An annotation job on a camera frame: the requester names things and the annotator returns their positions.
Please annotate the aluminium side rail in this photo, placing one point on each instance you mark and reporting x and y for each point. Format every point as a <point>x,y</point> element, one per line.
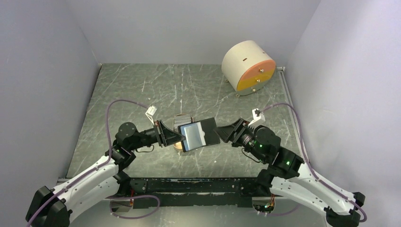
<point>296,121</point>

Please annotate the cream round drawer cabinet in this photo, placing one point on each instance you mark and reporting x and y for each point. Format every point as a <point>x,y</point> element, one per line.
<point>247,67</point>

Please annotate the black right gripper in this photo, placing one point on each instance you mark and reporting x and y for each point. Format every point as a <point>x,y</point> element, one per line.
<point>234,132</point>

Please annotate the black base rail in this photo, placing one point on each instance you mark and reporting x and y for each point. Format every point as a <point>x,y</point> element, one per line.
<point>185,192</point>

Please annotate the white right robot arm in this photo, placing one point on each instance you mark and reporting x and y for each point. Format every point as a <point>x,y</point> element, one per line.
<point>289,176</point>

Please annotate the beige oval tray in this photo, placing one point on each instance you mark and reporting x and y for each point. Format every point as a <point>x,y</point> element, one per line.
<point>178,147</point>

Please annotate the stack of cards in tray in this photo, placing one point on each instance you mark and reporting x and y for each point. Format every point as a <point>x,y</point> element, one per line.
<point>181,119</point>

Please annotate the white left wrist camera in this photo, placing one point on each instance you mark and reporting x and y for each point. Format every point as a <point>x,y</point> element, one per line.
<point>150,112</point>

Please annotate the black leather card holder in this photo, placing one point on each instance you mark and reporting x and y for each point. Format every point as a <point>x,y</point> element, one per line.
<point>199,134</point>

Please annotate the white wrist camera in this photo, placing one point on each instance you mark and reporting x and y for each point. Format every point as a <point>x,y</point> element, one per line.
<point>258,118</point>
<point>150,112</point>

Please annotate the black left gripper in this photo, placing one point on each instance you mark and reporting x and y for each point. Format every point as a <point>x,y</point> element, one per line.
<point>168,136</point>

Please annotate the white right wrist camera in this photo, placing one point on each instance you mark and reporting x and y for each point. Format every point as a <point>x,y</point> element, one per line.
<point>258,118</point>

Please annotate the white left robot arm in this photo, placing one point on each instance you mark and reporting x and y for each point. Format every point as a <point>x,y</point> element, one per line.
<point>56,207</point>

